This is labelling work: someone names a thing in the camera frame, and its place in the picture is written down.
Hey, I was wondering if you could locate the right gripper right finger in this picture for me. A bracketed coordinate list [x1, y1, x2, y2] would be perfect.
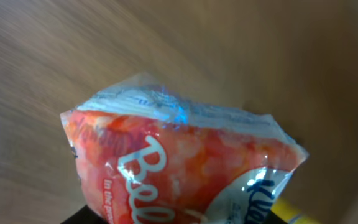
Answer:
[263, 210, 288, 224]

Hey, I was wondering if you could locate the yellow lidded small bottle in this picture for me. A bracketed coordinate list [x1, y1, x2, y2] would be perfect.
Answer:
[270, 196, 323, 224]

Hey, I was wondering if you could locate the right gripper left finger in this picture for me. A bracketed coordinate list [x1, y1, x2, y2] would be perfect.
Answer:
[61, 205, 108, 224]

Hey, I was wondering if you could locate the red white small carton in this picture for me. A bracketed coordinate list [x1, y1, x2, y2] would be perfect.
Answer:
[60, 73, 308, 223]

